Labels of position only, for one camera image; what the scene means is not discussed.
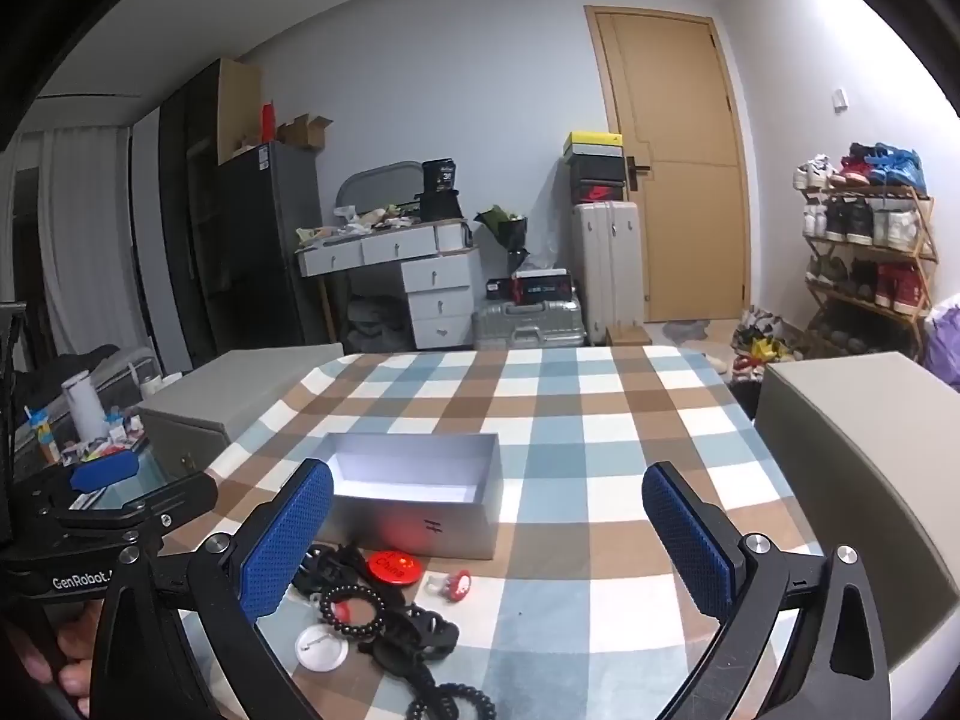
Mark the wooden door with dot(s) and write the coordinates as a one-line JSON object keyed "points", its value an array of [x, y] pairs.
{"points": [[675, 127]]}

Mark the grey cardboard box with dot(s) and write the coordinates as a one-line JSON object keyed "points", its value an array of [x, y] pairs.
{"points": [[420, 517]]}

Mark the shoe rack with shoes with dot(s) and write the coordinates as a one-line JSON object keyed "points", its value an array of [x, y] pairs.
{"points": [[862, 217]]}

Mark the black shoebox with red print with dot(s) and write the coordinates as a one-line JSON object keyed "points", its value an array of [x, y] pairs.
{"points": [[600, 192]]}

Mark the white desk with drawers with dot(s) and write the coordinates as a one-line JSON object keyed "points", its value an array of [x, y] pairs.
{"points": [[439, 292]]}

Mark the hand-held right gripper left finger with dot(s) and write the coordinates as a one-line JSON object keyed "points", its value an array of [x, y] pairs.
{"points": [[289, 540]]}

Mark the person's left hand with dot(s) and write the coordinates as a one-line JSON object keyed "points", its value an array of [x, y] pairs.
{"points": [[75, 637]]}

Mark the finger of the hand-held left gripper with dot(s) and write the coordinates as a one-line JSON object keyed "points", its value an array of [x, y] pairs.
{"points": [[172, 499], [105, 470]]}

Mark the dark wooden wardrobe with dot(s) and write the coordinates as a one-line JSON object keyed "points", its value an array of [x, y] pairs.
{"points": [[199, 202]]}

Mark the purple bag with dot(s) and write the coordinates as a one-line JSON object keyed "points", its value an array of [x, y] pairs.
{"points": [[946, 345]]}

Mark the desk clutter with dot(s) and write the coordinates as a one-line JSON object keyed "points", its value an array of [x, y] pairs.
{"points": [[352, 223]]}

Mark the silver suitcase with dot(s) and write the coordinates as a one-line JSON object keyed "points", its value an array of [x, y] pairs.
{"points": [[525, 324]]}

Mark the white round badge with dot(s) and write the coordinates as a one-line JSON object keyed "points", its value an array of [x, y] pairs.
{"points": [[321, 649]]}

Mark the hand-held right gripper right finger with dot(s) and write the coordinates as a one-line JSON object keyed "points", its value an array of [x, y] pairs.
{"points": [[690, 540]]}

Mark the dark refrigerator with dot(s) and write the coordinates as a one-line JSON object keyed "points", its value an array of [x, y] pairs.
{"points": [[270, 247]]}

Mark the red packet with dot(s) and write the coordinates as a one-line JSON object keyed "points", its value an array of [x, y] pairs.
{"points": [[267, 121]]}

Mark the open cardboard box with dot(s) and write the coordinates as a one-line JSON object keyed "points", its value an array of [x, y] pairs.
{"points": [[306, 131]]}

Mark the red round badge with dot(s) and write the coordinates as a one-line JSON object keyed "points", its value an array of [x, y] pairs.
{"points": [[394, 566]]}

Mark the white bottle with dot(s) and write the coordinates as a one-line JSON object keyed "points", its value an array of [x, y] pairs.
{"points": [[82, 405]]}

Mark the white curtain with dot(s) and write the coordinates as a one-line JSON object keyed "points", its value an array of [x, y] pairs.
{"points": [[82, 240]]}

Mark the pile of shoes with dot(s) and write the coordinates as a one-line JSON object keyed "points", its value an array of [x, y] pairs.
{"points": [[761, 341]]}

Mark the grey and black shoebox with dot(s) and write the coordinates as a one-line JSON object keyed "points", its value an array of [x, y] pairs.
{"points": [[594, 169]]}

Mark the checkered tablecloth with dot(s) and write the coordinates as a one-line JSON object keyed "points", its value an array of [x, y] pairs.
{"points": [[585, 420]]}

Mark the black carton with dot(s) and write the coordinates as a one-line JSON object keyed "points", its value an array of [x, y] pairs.
{"points": [[440, 174]]}

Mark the flower bouquet in black wrap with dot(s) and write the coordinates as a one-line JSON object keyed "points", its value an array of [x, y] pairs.
{"points": [[506, 229]]}

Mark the white suitcase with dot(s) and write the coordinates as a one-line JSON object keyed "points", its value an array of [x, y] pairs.
{"points": [[607, 270]]}

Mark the black and red box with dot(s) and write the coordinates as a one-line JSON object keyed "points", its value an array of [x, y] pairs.
{"points": [[532, 287]]}

